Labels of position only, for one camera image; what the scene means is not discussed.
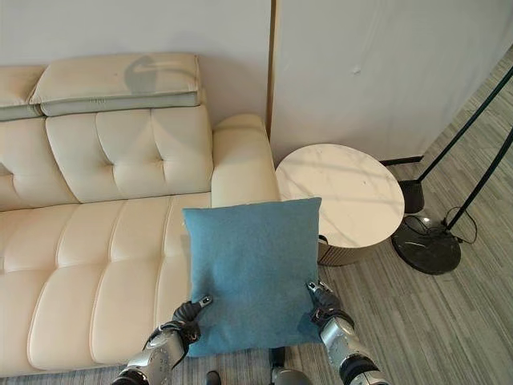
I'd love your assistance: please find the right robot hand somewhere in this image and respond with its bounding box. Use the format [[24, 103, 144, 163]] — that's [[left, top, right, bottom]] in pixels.
[[305, 280, 345, 322]]

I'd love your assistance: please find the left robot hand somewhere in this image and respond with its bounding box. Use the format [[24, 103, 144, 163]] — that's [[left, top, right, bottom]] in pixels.
[[172, 294, 214, 328]]

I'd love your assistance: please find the blue square cushion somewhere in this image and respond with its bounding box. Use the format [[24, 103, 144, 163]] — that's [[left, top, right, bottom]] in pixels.
[[182, 197, 324, 359]]

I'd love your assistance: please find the cream leather sofa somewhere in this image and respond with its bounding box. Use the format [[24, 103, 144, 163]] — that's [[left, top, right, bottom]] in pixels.
[[0, 52, 281, 377]]

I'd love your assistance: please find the round white marble side table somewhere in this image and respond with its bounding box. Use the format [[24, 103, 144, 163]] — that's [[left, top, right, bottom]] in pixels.
[[274, 142, 405, 267]]

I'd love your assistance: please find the black floor lamp with round base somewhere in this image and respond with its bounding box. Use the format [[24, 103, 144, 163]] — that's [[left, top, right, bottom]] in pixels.
[[391, 128, 513, 276]]

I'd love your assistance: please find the black floor lamp with cylinder base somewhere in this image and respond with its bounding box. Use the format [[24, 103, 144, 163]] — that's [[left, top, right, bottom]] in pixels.
[[396, 72, 513, 214]]

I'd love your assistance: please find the black power cable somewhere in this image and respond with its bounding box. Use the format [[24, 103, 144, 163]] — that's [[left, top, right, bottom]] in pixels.
[[404, 205, 479, 245]]

